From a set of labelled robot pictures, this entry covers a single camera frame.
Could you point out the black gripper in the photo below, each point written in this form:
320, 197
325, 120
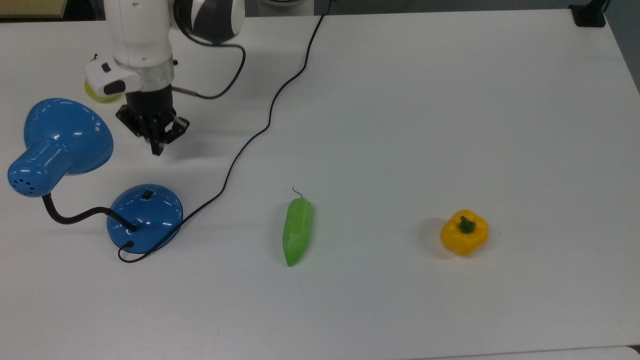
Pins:
150, 112

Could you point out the blue gooseneck desk lamp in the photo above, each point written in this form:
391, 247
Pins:
65, 135

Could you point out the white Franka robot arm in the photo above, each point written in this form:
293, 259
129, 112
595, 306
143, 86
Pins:
140, 35

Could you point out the yellow-green toy pear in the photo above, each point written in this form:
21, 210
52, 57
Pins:
99, 96

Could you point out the green toy cucumber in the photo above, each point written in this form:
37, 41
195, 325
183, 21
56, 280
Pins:
297, 232

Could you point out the beige cardboard box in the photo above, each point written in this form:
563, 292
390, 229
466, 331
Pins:
30, 7

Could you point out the yellow toy bell pepper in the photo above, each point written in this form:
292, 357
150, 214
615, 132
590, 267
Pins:
465, 235

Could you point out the black camera stand clamp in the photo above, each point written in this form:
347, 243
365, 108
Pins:
589, 15

